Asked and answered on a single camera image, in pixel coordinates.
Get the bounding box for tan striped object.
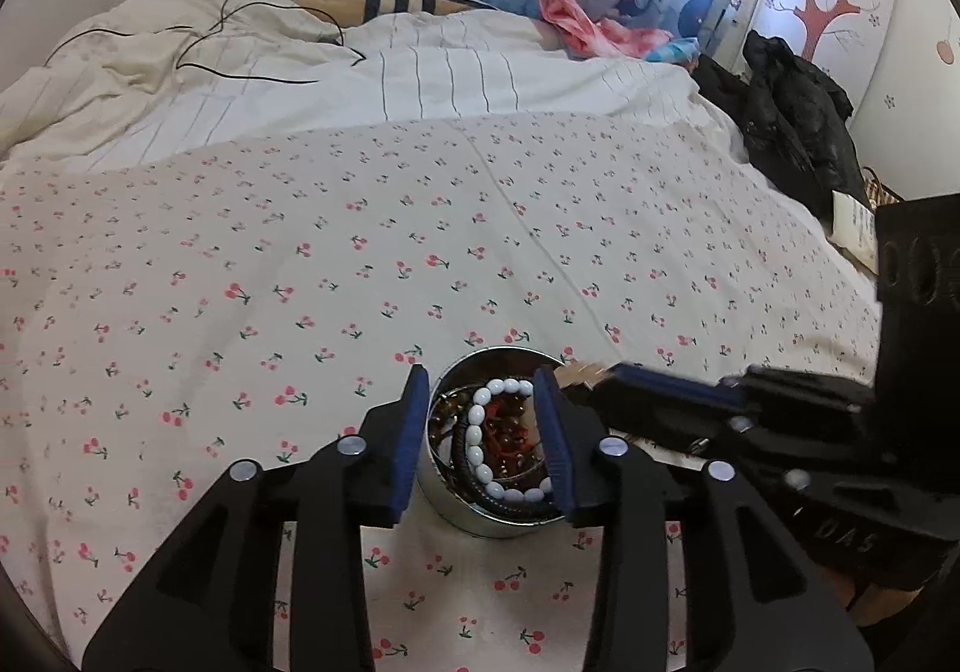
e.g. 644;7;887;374
559;360;617;389

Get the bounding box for white paper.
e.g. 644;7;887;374
827;190;880;277

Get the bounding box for yellow striped pillow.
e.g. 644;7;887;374
283;0;497;25

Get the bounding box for white bead bracelet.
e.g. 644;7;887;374
460;377;557;506

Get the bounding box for amber bead bracelet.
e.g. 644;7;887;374
430;391;482;422

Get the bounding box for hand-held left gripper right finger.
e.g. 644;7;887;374
531;366;876;672

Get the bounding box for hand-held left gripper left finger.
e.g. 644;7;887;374
82;364;433;672

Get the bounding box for red bead bracelet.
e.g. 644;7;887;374
486;400;542;459

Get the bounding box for cherry print bedsheet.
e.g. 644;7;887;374
0;109;887;672

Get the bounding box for dark brown bead bracelets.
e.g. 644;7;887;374
442;430;560;517

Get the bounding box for wicker basket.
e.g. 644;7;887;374
857;165;910;206

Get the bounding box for black jacket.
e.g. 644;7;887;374
688;29;877;227

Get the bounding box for pink cloth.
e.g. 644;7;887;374
535;0;676;62

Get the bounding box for person's right forearm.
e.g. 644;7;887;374
840;578;928;632

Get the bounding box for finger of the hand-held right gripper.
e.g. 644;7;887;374
589;383;797;476
611;361;875;419

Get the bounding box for light blue cloth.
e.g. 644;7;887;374
651;37;700;71

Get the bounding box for round metal tin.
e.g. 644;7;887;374
416;348;595;539

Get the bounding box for black cable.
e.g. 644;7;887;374
43;0;370;86

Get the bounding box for white striped duvet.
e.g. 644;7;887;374
0;0;752;169

